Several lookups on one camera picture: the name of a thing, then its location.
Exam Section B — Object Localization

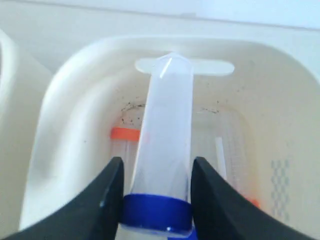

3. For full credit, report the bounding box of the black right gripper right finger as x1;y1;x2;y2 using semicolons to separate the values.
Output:
190;156;312;240

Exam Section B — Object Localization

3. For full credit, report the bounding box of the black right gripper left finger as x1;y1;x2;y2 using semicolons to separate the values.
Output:
7;157;124;240

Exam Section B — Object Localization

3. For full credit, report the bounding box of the blue-capped clear tube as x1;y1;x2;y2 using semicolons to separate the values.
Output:
121;53;194;238

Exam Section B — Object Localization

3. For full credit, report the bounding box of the cream plastic bin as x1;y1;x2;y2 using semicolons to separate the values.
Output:
19;36;320;239
0;28;56;141

